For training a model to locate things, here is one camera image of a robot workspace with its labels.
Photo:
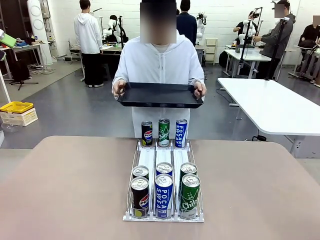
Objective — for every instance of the large white table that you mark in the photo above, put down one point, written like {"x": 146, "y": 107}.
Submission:
{"x": 275, "y": 105}

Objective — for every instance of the person white hoodie black trousers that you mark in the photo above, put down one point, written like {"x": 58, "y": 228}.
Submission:
{"x": 87, "y": 32}

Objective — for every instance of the person in white hoodie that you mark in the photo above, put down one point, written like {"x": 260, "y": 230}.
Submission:
{"x": 160, "y": 65}

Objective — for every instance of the yellow plastic crate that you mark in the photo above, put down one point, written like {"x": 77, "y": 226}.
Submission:
{"x": 16, "y": 107}

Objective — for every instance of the person's left forearm white sleeve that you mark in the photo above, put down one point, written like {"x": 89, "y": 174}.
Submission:
{"x": 197, "y": 75}

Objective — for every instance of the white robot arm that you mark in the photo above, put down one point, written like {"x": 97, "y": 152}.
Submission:
{"x": 246, "y": 25}

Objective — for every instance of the person in grey hoodie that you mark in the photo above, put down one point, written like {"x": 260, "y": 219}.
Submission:
{"x": 281, "y": 37}

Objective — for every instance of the person's right hand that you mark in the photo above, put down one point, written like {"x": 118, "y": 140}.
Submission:
{"x": 117, "y": 90}

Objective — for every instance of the person's left hand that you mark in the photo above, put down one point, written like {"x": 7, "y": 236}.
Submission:
{"x": 202, "y": 90}

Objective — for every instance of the green board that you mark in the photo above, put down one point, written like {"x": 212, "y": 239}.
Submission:
{"x": 8, "y": 40}

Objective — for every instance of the green Chilsung cider can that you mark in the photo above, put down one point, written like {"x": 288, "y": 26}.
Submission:
{"x": 188, "y": 168}
{"x": 190, "y": 200}
{"x": 164, "y": 133}

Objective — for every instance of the black plastic serving tray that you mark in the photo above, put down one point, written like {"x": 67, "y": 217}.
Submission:
{"x": 160, "y": 96}

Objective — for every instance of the dark work table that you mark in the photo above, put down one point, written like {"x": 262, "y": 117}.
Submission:
{"x": 111, "y": 50}

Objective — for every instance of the person in black t-shirt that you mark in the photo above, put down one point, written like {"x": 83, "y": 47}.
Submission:
{"x": 241, "y": 26}

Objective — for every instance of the person in dark navy jacket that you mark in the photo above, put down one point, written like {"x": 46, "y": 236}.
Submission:
{"x": 186, "y": 25}

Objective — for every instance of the clear plastic bowl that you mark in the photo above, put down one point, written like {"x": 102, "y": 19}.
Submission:
{"x": 10, "y": 128}

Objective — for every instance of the black Pepsi can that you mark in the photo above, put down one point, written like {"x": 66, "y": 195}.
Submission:
{"x": 147, "y": 135}
{"x": 140, "y": 171}
{"x": 140, "y": 197}

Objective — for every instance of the seated person in black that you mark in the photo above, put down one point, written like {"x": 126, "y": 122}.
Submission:
{"x": 310, "y": 35}

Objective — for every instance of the cluttered grey table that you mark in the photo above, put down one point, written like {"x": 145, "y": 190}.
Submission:
{"x": 27, "y": 47}

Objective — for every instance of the white tower air conditioner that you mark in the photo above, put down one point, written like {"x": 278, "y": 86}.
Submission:
{"x": 37, "y": 25}

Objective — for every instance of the blue Pocari Sweat can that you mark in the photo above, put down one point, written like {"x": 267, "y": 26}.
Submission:
{"x": 164, "y": 168}
{"x": 164, "y": 197}
{"x": 181, "y": 133}

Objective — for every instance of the white drawer unit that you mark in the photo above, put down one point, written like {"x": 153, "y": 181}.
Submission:
{"x": 211, "y": 50}

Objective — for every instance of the white work table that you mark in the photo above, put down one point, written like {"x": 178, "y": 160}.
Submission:
{"x": 250, "y": 55}

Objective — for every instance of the black tripod stand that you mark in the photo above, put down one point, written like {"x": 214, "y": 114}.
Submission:
{"x": 20, "y": 72}

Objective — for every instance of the metal frame chair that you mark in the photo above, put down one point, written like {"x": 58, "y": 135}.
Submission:
{"x": 74, "y": 51}

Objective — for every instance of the white plastic crate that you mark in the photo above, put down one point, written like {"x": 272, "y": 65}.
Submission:
{"x": 25, "y": 118}

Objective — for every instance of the person's right forearm white sleeve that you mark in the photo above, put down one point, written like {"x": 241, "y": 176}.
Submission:
{"x": 120, "y": 75}

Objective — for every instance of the white robot with black stand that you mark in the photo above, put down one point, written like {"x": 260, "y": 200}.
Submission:
{"x": 112, "y": 27}

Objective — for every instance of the tall black camera pole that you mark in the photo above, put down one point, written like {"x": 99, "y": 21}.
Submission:
{"x": 276, "y": 50}

